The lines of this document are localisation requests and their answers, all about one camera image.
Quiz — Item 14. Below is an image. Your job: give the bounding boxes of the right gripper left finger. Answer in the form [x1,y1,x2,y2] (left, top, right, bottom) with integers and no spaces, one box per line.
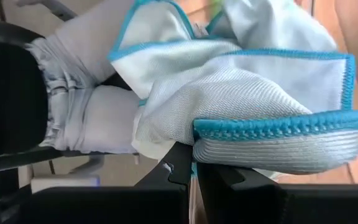
[134,141,194,224]

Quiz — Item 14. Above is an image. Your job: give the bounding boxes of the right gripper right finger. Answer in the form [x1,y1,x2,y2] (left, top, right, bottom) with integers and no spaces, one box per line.
[196,161,288,224]

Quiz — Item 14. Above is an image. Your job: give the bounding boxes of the light blue microfiber towel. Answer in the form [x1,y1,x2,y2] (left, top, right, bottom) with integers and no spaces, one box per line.
[108,0,358,175]
[205,0,338,54]

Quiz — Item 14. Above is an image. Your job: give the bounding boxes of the white box device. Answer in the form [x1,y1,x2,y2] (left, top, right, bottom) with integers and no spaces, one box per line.
[29,175,101,194]

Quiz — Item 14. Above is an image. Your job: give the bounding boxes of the black office chair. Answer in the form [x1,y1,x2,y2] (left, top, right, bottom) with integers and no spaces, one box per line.
[0,0,106,187]

